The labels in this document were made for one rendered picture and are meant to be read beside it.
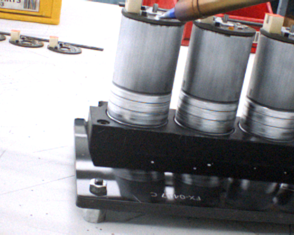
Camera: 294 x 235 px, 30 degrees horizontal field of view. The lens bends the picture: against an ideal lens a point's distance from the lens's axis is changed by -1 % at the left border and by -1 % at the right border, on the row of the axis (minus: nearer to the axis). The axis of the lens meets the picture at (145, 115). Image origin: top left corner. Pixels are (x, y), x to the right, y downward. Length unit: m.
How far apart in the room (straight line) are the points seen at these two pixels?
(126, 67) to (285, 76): 0.06
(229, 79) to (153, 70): 0.03
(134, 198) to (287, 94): 0.08
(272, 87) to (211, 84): 0.03
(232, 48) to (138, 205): 0.07
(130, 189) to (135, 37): 0.06
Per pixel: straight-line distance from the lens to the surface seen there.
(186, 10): 0.19
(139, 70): 0.21
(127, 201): 0.18
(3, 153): 0.23
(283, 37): 0.22
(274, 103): 0.22
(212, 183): 0.20
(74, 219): 0.19
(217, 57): 0.21
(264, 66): 0.22
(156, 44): 0.20
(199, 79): 0.21
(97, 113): 0.22
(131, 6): 0.21
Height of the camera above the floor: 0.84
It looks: 19 degrees down
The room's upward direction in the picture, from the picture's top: 10 degrees clockwise
